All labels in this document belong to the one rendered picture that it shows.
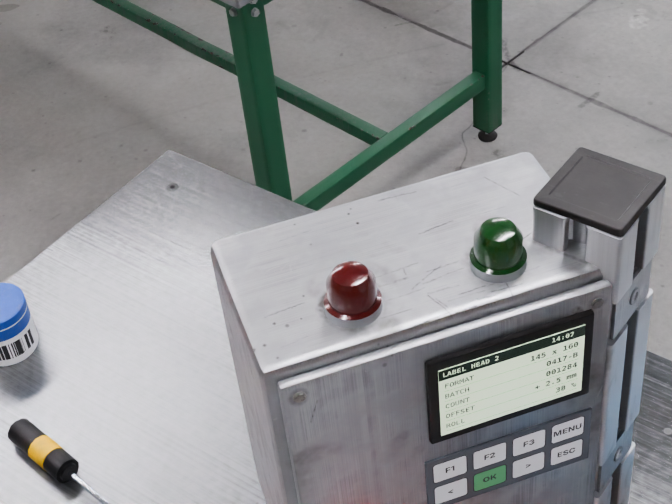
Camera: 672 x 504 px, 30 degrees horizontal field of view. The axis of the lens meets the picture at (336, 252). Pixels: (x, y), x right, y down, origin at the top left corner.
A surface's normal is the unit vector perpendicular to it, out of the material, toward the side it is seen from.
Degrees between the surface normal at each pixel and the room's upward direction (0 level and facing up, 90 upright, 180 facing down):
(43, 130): 0
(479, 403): 90
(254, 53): 90
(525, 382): 90
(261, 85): 90
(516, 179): 0
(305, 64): 0
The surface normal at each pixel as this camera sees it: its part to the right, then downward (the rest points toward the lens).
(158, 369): -0.09, -0.73
